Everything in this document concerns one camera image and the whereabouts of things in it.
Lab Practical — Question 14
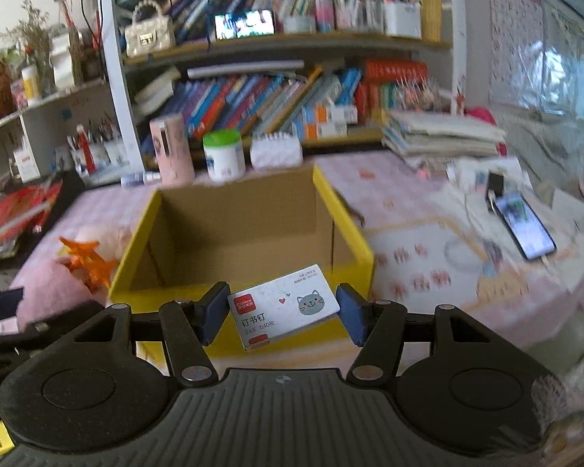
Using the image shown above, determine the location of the pink plush pig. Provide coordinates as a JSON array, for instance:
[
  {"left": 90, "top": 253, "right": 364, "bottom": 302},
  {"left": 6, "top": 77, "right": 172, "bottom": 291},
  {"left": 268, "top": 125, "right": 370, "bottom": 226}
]
[{"left": 9, "top": 225, "right": 133, "bottom": 331}]

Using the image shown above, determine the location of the yellow cardboard box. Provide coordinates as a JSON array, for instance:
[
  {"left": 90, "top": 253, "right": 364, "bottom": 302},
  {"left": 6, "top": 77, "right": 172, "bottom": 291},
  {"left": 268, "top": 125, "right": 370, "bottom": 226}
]
[{"left": 107, "top": 163, "right": 376, "bottom": 359}]

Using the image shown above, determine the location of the white pearl handbag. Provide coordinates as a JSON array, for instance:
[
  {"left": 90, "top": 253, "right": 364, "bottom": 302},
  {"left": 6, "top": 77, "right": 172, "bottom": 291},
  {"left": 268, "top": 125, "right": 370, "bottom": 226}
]
[{"left": 124, "top": 0, "right": 176, "bottom": 58}]

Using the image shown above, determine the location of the pink humidifier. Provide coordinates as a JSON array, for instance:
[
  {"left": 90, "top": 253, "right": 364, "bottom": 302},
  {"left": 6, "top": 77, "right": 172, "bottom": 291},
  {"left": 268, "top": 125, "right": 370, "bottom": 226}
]
[{"left": 150, "top": 114, "right": 195, "bottom": 186}]

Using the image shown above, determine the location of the white pen holder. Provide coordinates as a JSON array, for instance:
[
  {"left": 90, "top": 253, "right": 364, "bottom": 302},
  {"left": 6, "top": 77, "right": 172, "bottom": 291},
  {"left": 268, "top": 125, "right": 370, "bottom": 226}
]
[{"left": 88, "top": 139, "right": 127, "bottom": 169}]

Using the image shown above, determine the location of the stack of papers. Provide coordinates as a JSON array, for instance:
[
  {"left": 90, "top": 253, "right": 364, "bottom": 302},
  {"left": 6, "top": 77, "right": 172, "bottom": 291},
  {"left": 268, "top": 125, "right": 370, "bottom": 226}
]
[{"left": 383, "top": 111, "right": 507, "bottom": 158}]

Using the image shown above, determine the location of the orange toy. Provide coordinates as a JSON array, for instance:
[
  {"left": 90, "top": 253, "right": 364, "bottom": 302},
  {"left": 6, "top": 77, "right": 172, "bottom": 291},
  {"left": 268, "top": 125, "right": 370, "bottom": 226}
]
[{"left": 59, "top": 237, "right": 119, "bottom": 293}]

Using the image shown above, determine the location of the white staple box with cat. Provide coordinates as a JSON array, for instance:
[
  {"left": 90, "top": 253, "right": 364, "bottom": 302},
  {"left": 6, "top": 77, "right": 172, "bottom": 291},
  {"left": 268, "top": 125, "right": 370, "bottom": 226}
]
[{"left": 228, "top": 265, "right": 339, "bottom": 351}]

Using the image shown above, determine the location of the white bookshelf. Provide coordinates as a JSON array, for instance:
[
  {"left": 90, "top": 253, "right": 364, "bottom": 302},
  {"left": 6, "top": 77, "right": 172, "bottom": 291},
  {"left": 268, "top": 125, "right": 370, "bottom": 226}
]
[{"left": 99, "top": 0, "right": 467, "bottom": 171}]

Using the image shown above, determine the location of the spray bottle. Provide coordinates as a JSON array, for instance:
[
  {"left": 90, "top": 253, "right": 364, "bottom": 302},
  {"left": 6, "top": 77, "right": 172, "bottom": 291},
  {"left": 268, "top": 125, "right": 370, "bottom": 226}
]
[{"left": 120, "top": 172, "right": 161, "bottom": 188}]

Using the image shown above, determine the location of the white jar green lid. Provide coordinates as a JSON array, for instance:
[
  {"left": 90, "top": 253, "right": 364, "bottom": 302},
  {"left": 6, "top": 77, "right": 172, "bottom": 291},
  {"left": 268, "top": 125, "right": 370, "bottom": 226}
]
[{"left": 202, "top": 129, "right": 246, "bottom": 183}]

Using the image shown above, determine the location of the white quilted pouch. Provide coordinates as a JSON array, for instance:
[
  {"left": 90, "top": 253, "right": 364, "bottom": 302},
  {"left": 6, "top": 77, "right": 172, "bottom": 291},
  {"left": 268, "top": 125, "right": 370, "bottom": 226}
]
[{"left": 250, "top": 132, "right": 304, "bottom": 170}]

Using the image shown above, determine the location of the red decoration packet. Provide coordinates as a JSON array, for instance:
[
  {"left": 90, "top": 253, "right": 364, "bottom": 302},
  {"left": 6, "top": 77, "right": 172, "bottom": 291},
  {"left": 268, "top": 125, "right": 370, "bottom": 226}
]
[{"left": 0, "top": 179, "right": 63, "bottom": 258}]

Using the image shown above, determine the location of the smartphone on table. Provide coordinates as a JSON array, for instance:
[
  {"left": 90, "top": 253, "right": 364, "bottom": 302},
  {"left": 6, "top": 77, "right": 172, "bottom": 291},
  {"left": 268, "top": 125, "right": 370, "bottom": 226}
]
[{"left": 494, "top": 192, "right": 557, "bottom": 262}]

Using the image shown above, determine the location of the phone on shelf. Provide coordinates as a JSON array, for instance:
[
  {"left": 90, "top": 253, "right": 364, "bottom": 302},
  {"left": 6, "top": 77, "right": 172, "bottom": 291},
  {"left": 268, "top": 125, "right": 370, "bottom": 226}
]
[{"left": 214, "top": 10, "right": 275, "bottom": 40}]

